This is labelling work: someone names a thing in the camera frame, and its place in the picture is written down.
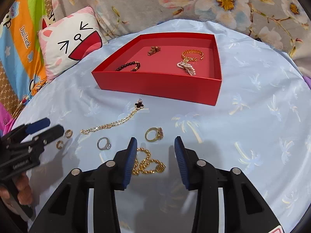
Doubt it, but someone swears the gold hoop earring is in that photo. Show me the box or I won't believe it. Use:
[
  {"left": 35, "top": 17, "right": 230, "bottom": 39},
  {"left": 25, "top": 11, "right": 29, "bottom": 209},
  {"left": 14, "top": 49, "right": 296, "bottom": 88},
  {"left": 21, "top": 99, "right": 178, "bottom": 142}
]
[
  {"left": 64, "top": 129, "right": 73, "bottom": 139},
  {"left": 56, "top": 140, "right": 64, "bottom": 150}
]

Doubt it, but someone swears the silver ring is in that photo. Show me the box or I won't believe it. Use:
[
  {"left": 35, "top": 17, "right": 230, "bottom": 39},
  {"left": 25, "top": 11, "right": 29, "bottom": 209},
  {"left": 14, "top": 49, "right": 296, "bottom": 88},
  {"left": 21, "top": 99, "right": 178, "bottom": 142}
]
[{"left": 96, "top": 137, "right": 112, "bottom": 151}]

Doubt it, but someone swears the gold bead heart chain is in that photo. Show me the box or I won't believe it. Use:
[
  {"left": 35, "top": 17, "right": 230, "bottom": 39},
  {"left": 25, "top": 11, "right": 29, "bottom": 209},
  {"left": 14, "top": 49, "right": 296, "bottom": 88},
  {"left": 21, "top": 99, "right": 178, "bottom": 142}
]
[{"left": 132, "top": 147, "right": 167, "bottom": 176}]

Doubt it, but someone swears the gold chain clover bracelet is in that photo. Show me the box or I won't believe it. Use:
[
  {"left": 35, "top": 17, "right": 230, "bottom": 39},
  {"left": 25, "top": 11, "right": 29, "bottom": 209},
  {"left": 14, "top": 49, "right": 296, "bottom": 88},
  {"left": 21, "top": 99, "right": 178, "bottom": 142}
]
[{"left": 80, "top": 98, "right": 145, "bottom": 135}]

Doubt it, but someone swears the gold ring with stone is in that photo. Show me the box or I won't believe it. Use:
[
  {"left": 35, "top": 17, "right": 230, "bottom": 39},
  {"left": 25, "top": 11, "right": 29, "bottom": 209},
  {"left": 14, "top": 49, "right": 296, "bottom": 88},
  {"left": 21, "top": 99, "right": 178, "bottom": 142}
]
[{"left": 144, "top": 127, "right": 164, "bottom": 143}]

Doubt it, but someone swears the black bead bracelet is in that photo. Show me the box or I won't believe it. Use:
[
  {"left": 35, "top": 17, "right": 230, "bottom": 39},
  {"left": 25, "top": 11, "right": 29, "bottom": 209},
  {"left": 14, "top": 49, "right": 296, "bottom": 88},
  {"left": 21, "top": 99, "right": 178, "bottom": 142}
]
[{"left": 115, "top": 61, "right": 141, "bottom": 72}]

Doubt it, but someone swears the white pearl bracelet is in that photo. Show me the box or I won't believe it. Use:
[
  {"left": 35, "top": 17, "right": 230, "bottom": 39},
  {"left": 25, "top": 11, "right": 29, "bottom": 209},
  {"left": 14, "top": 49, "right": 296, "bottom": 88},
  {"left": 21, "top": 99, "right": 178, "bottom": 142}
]
[{"left": 176, "top": 61, "right": 197, "bottom": 76}]

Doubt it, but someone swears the small gold link charm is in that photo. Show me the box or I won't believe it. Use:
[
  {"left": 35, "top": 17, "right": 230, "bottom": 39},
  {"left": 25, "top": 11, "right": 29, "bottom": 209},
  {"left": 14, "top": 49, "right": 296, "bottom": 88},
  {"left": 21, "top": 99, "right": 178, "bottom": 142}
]
[{"left": 147, "top": 46, "right": 161, "bottom": 56}]

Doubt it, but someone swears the red jewelry tray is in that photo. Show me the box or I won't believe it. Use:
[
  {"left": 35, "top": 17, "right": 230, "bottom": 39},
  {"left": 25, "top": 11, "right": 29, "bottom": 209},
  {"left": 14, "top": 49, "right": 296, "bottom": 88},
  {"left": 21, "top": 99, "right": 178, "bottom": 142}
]
[{"left": 92, "top": 32, "right": 222, "bottom": 106}]

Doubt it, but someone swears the left hand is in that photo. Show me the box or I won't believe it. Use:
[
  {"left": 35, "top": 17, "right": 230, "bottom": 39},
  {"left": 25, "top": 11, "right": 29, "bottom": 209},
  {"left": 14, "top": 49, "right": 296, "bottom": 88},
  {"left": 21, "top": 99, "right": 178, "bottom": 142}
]
[{"left": 1, "top": 173, "right": 33, "bottom": 207}]

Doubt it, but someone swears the colourful cartoon blanket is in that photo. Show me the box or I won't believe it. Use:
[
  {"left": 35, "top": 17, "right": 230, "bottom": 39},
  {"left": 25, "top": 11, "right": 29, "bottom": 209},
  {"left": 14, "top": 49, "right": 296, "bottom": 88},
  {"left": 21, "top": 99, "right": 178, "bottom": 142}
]
[{"left": 1, "top": 0, "right": 55, "bottom": 118}]

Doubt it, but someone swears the white pink cat pillow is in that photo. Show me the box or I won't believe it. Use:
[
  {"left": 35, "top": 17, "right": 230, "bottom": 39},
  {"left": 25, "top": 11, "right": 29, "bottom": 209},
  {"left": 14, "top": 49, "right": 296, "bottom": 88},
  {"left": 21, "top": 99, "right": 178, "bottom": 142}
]
[{"left": 38, "top": 6, "right": 104, "bottom": 82}]

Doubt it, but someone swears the purple foam mat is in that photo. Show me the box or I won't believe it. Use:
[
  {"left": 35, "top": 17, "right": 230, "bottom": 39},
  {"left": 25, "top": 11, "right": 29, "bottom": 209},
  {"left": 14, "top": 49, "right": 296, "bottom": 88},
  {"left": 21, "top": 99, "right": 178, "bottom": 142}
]
[{"left": 303, "top": 75, "right": 311, "bottom": 89}]

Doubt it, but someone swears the grey floral blanket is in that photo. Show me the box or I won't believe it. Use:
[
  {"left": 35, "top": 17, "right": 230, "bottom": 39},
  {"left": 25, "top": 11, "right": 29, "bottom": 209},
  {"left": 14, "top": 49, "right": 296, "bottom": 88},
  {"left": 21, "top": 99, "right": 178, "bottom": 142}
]
[{"left": 51, "top": 0, "right": 310, "bottom": 75}]

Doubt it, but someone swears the gold beaded ring bracelet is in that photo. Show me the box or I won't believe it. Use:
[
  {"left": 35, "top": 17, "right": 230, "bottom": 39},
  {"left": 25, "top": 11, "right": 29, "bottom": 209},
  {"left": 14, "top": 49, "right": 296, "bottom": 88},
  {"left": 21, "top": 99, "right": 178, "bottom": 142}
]
[{"left": 181, "top": 49, "right": 204, "bottom": 64}]

